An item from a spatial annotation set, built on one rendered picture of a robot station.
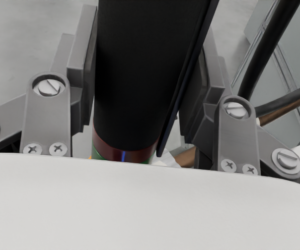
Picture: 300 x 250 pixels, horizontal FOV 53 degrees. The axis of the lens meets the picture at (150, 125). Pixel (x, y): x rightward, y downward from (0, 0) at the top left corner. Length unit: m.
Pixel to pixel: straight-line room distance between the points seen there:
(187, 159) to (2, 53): 2.64
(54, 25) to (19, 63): 0.61
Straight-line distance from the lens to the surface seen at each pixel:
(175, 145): 0.73
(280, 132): 1.39
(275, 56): 1.53
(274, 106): 0.29
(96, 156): 0.15
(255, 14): 3.39
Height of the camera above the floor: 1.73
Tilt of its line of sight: 50 degrees down
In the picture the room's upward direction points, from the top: 15 degrees clockwise
